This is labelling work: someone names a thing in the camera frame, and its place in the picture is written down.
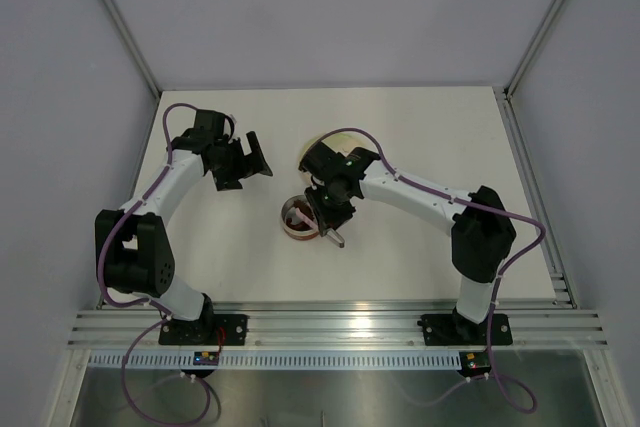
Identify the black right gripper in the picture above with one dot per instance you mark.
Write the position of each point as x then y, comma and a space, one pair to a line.
333, 219

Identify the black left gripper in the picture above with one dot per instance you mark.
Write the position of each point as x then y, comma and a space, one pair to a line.
247, 165

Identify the pink cat paw tongs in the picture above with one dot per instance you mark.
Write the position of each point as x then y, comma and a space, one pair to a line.
330, 233

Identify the dark red toy octopus tentacle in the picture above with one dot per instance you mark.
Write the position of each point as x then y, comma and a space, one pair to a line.
290, 223

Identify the red steel lunch box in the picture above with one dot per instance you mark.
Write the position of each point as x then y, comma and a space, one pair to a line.
298, 220

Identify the cream green round plate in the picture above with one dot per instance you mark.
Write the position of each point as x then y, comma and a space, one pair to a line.
341, 144

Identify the brown toy sea cucumber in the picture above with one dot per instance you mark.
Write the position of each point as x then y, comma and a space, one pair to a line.
304, 208

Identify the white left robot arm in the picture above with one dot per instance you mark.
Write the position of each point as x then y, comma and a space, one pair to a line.
134, 260

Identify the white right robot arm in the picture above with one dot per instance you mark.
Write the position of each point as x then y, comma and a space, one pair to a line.
481, 239

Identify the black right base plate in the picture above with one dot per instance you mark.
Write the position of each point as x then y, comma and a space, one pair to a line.
450, 329

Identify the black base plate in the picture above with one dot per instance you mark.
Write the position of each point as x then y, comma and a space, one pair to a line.
228, 329
450, 329

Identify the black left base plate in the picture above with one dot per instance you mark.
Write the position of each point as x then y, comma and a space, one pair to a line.
228, 329

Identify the white slotted cable duct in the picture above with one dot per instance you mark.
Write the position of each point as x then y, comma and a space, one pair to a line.
279, 360

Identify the right aluminium frame post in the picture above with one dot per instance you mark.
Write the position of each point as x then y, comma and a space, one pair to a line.
534, 46

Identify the aluminium frame post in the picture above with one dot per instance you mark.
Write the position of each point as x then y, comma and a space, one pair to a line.
534, 46
131, 45

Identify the aluminium front rail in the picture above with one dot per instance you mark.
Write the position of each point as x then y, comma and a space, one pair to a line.
348, 326

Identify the aluminium rail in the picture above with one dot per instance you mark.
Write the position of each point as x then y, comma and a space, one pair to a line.
565, 297
348, 326

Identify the left aluminium frame post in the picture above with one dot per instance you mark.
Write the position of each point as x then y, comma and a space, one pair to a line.
131, 45

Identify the right side aluminium rail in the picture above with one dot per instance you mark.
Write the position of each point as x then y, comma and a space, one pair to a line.
565, 297

